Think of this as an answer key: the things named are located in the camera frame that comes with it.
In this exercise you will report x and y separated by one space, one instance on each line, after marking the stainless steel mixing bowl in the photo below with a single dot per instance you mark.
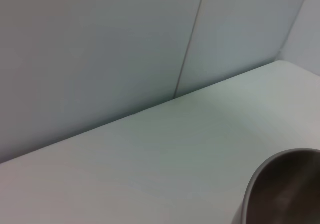
287 184

